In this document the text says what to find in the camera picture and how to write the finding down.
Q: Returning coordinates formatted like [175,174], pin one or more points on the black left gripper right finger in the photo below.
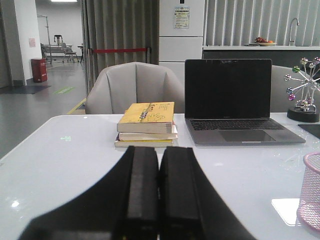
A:
[190,207]

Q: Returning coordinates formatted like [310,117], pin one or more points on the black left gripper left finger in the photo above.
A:
[122,205]

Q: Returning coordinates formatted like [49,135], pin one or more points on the pink mesh pen holder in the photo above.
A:
[308,212]

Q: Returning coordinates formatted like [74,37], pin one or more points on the middle white book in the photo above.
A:
[134,136]

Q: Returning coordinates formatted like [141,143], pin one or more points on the bottom yellow-edged book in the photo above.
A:
[144,143]

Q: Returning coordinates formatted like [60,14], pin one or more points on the yellow top book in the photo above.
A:
[148,117]

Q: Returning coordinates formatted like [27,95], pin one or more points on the grey open laptop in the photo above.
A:
[228,101]

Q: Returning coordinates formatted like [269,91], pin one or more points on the beige armchair left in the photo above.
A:
[119,86]

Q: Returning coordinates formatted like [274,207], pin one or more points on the beige armchair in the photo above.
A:
[279,101]
[119,86]

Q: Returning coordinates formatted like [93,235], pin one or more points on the black mouse pad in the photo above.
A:
[310,129]

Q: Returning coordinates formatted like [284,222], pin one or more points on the ferris wheel desk toy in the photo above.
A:
[304,109]

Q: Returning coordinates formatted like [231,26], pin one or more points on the beige armchair right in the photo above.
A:
[279,101]

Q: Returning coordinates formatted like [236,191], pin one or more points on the red barrier belt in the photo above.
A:
[146,50]

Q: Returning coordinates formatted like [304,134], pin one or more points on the red bin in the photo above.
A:
[39,71]

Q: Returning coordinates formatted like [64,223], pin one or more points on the fruit plate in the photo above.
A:
[264,42]

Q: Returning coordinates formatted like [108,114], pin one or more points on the white refrigerator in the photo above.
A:
[181,26]

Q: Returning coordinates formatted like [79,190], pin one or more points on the chrome faucet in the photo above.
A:
[292,31]

